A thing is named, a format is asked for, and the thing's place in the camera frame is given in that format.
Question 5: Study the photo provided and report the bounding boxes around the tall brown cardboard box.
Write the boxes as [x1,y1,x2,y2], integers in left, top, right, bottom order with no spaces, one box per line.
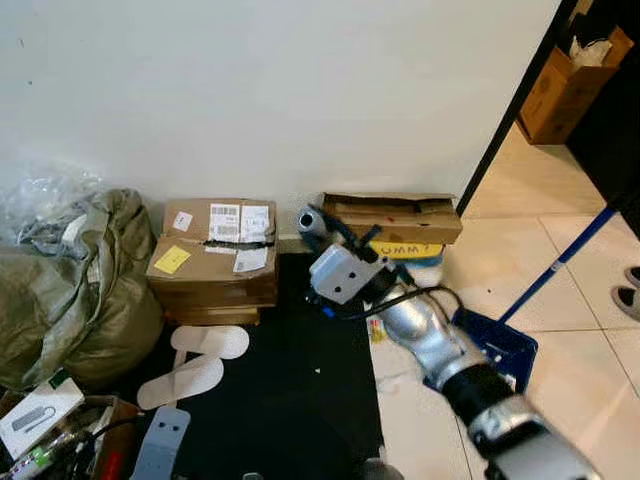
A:
[517,22,635,146]

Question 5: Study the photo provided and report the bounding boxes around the black floor mat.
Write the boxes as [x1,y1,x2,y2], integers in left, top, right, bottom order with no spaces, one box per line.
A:
[0,250,386,480]

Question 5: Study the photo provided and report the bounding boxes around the open cardboard box of clutter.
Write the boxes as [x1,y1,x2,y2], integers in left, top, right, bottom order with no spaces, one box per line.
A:
[0,395,141,480]

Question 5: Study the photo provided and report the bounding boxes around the flat brown cardboard box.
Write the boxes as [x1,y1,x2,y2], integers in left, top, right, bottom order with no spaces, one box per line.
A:
[165,300,263,328]

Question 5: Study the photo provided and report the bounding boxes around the long open cardboard box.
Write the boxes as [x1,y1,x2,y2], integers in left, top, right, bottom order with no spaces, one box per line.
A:
[322,192,464,246]

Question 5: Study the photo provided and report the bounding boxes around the yellow and blue bucket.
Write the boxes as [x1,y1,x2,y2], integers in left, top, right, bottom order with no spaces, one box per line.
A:
[368,240,446,269]

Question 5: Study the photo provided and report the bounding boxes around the robot right leg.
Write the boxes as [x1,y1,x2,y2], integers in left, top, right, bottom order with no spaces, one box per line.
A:
[358,457,403,480]

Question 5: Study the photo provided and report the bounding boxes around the clear plastic bag pile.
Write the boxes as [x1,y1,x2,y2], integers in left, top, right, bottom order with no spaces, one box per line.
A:
[0,165,111,246]

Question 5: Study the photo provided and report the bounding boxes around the olive woven sack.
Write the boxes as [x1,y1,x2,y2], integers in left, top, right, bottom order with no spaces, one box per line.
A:
[0,188,164,391]

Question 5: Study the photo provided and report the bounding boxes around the clear plastic bottle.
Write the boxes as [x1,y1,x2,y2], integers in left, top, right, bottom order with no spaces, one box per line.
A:
[5,445,61,480]

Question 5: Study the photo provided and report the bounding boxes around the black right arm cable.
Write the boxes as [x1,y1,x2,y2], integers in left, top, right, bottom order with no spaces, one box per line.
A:
[320,285,466,326]

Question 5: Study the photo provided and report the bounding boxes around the cardboard box with shipping labels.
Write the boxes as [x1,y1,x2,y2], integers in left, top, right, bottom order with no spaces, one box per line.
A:
[147,197,279,309]

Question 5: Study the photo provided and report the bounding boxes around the blue long-handled dustpan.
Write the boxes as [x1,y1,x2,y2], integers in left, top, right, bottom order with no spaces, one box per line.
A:
[425,205,618,393]

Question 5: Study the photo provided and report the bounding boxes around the white product box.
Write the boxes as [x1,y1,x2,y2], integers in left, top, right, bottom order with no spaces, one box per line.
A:
[0,375,86,461]

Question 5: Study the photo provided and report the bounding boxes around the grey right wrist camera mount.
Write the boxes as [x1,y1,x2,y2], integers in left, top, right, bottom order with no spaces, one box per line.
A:
[308,243,376,306]

